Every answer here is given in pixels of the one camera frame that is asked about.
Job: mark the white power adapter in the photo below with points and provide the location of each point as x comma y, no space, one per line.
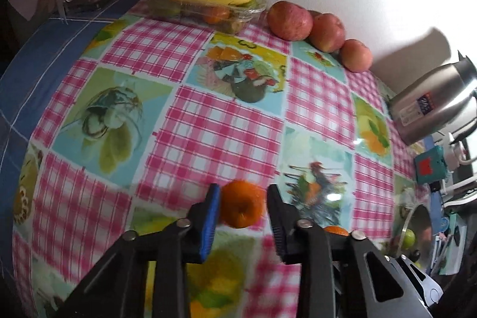
454,152

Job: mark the round steel plate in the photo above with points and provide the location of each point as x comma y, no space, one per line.
423,225

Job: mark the small black adapter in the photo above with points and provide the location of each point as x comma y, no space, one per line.
434,187

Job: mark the stainless steel thermos jug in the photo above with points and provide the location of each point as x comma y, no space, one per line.
432,105

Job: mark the red apple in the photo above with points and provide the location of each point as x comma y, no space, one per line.
327,32
356,55
290,21

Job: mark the orange tangerine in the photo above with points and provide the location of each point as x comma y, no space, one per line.
242,204
336,231

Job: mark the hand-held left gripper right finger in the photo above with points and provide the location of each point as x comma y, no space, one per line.
277,225

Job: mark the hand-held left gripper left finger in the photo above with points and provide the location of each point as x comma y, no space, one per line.
208,225

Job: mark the clear plastic container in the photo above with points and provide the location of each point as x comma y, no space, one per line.
186,7

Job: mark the teal box with red label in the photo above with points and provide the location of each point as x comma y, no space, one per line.
428,165

